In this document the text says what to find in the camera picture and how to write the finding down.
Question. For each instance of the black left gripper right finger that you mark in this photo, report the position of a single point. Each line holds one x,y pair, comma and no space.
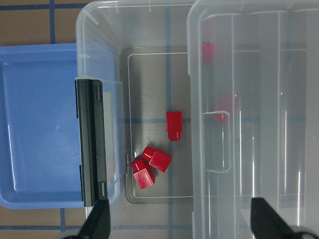
267,224

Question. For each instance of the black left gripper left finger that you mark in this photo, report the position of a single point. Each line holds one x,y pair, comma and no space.
97,225

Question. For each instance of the clear plastic box lid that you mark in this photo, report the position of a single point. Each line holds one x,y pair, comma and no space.
266,53

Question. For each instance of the clear plastic storage box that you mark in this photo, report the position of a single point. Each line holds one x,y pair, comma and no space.
138,50

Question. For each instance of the red block lower pair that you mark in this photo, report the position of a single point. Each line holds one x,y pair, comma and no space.
142,173

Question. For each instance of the red block pair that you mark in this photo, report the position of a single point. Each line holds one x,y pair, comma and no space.
157,158
142,173

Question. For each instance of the blue plastic tray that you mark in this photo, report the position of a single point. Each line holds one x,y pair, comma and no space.
40,154

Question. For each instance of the red block upper pair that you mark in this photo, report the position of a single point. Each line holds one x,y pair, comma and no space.
157,158

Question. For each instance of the red block under lid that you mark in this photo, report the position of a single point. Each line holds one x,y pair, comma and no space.
225,108

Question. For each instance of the red block front edge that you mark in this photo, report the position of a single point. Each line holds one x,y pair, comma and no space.
208,50

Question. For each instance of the black box latch handle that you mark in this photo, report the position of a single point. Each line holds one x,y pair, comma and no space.
90,112

